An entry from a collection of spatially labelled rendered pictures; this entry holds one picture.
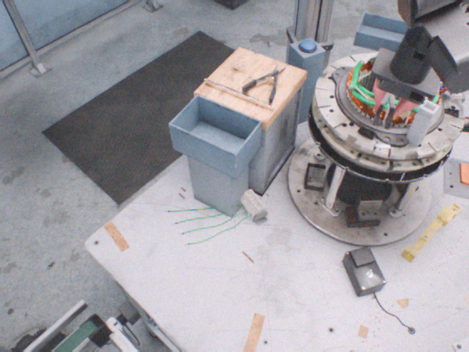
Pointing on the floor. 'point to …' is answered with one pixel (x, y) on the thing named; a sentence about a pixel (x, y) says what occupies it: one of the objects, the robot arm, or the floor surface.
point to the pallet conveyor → (86, 334)
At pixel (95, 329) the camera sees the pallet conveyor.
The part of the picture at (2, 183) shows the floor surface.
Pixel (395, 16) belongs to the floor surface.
